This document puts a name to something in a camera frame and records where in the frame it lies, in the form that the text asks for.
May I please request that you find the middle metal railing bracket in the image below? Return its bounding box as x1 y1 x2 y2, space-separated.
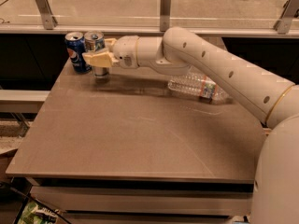
160 0 171 32

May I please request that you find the right metal railing bracket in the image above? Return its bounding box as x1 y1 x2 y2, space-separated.
274 0 299 35

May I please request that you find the silver blue redbull can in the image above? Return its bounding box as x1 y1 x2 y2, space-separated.
84 31 109 78

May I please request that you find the green snack bag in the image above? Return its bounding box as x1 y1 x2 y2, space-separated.
17 202 58 224

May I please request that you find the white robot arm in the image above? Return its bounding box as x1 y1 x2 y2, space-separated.
83 27 299 224

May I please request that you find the blue pepsi can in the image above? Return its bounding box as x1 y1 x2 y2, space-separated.
64 32 91 74

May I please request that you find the metal railing bracket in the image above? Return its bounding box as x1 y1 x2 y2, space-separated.
274 0 299 35
160 0 171 32
35 0 58 30

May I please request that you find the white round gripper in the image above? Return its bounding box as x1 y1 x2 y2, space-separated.
82 35 139 69

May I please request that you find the clear plastic water bottle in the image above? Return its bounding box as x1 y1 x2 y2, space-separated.
168 72 231 105

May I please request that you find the left metal railing bracket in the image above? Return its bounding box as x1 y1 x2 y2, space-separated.
35 0 58 30

